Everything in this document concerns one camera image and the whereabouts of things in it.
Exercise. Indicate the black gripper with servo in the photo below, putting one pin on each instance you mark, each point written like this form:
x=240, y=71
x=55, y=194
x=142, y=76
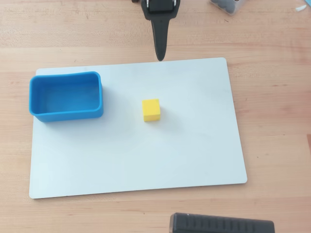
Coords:
x=159, y=18

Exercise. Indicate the yellow cube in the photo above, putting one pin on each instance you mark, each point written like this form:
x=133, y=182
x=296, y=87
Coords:
x=151, y=109

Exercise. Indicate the blue rectangular bin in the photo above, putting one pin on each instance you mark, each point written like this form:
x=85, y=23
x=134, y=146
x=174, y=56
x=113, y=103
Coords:
x=65, y=97

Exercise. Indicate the white rectangular board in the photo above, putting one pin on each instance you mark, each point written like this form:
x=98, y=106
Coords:
x=145, y=150

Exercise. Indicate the clear plastic container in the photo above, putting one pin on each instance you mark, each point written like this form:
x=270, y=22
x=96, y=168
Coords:
x=227, y=6

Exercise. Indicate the white paper scrap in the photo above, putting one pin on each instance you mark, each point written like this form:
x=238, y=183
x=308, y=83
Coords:
x=300, y=8

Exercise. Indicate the black ribbed device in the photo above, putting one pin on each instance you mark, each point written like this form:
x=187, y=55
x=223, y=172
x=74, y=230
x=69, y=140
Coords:
x=218, y=223

